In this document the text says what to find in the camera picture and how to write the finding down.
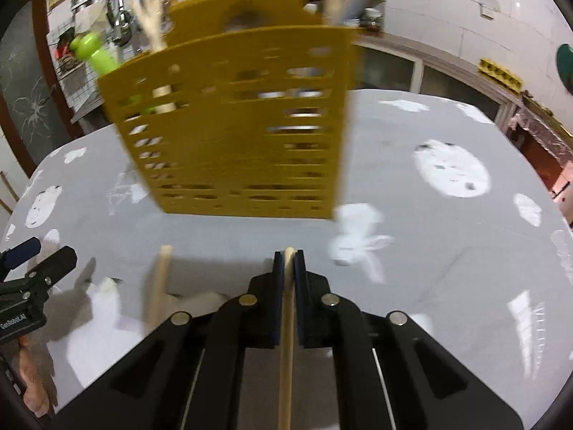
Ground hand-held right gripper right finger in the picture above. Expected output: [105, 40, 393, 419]
[293, 250, 524, 430]

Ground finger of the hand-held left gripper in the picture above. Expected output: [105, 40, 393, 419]
[0, 237, 42, 278]
[24, 245, 78, 290]

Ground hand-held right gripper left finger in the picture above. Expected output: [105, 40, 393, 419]
[54, 251, 287, 430]

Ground yellow slotted utensil holder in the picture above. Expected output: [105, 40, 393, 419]
[96, 0, 363, 221]

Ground green handled utensil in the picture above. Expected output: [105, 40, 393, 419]
[69, 32, 157, 115]

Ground person's left hand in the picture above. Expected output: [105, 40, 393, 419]
[18, 336, 50, 417]

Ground brown framed glass door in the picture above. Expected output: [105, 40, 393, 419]
[0, 0, 86, 181]

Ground kitchen base cabinet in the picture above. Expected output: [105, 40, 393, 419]
[353, 47, 520, 121]

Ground pale wooden utensil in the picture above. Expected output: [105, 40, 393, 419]
[130, 0, 180, 115]

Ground steel kitchen counter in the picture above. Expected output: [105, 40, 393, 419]
[353, 33, 525, 99]

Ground side table with pink cloth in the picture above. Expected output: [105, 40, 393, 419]
[506, 94, 573, 199]

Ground yellow egg tray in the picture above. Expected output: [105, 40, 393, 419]
[478, 57, 524, 93]

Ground green round wall hanger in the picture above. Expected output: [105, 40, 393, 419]
[555, 44, 573, 86]

